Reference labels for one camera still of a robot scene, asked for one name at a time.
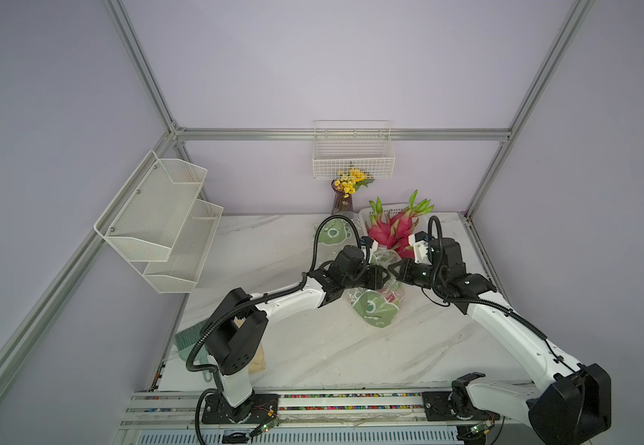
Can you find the white two-tier mesh shelf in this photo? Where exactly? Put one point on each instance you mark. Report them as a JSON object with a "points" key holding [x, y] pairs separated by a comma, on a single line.
{"points": [[161, 225]]}

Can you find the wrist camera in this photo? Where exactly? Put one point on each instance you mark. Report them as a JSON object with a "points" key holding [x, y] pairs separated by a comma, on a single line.
{"points": [[419, 244], [369, 246]]}

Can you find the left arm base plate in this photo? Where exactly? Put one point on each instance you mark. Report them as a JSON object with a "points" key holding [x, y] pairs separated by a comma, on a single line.
{"points": [[255, 410]]}

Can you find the white plastic basket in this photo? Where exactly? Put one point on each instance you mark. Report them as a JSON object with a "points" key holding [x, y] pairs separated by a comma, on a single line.
{"points": [[391, 210]]}

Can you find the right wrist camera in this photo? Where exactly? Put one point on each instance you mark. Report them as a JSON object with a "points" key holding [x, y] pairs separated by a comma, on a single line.
{"points": [[419, 244]]}

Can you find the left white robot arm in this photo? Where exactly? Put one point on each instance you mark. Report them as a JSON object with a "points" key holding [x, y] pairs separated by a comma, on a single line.
{"points": [[230, 337]]}

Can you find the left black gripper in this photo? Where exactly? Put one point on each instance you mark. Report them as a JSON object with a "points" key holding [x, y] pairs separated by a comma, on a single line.
{"points": [[374, 276]]}

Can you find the yellow flower bouquet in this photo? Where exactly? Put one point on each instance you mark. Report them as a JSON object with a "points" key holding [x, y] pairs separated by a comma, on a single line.
{"points": [[359, 177]]}

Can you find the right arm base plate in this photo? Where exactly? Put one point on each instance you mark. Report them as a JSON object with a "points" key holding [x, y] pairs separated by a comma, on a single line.
{"points": [[447, 406]]}

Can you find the green scrub brush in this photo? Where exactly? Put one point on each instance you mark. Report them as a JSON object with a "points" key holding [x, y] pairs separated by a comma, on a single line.
{"points": [[187, 338]]}

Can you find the aluminium frame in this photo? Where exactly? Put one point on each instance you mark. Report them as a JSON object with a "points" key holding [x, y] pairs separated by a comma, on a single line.
{"points": [[38, 322]]}

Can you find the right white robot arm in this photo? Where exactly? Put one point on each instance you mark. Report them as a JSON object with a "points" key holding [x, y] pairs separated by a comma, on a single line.
{"points": [[569, 403]]}

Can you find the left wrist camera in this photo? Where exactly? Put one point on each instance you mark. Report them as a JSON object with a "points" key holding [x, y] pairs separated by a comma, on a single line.
{"points": [[369, 246]]}

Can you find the white wire wall basket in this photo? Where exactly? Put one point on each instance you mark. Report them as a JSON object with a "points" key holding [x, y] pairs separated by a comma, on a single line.
{"points": [[342, 144]]}

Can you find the dark purple glass vase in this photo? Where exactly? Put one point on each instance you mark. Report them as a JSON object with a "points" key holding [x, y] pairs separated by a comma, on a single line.
{"points": [[341, 201]]}

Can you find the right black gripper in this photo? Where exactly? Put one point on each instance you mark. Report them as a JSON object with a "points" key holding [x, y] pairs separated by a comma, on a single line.
{"points": [[405, 274]]}

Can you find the green-print zip-top bag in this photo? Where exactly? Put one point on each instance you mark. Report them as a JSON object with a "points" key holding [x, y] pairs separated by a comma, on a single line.
{"points": [[338, 232], [372, 307]]}

